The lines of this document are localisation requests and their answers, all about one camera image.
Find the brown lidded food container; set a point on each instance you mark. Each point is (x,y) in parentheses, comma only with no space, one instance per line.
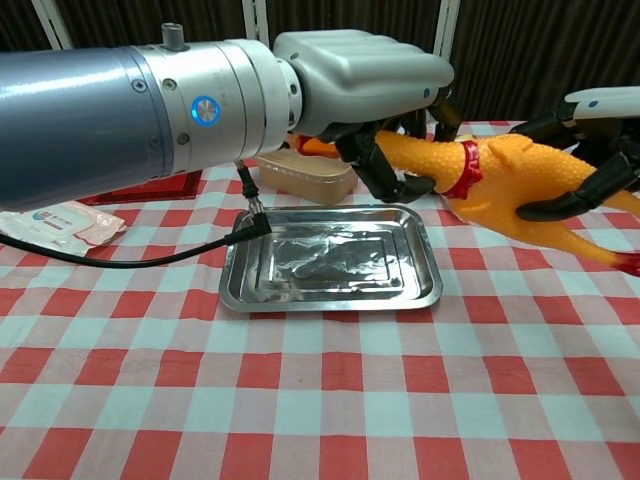
(310,182)

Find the white partition post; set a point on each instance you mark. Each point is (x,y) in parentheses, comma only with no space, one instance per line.
(47,22)
(447,25)
(256,17)

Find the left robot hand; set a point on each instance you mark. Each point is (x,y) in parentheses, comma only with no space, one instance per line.
(360,75)

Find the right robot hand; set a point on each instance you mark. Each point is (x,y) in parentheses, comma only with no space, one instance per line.
(612,175)

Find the red white checkered tablecloth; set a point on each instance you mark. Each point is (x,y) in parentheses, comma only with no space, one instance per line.
(320,390)

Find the yellow rubber chicken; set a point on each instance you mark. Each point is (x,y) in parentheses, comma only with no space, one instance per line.
(525,170)

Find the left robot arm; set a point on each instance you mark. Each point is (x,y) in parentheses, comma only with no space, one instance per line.
(100,115)

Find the red certificate folder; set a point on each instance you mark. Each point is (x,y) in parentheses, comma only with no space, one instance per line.
(165,187)

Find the stainless steel tray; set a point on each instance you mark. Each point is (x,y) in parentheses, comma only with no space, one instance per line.
(330,265)

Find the wet wipes pack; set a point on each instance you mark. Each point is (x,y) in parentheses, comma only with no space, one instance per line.
(55,222)

